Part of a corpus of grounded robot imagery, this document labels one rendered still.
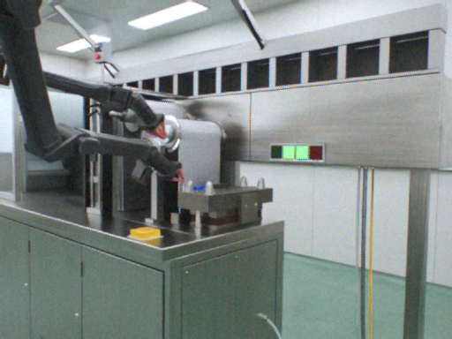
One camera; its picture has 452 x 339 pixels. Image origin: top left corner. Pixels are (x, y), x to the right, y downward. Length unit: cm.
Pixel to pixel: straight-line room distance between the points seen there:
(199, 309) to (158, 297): 15
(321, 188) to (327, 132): 266
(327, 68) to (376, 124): 33
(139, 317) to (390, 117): 106
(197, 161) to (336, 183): 264
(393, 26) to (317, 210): 295
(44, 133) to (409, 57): 117
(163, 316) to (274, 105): 91
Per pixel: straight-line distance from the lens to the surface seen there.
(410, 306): 165
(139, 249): 125
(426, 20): 144
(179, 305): 126
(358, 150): 144
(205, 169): 161
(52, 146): 97
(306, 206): 424
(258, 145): 166
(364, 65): 155
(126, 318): 144
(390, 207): 388
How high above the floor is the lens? 119
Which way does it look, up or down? 3 degrees down
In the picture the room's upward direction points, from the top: 1 degrees clockwise
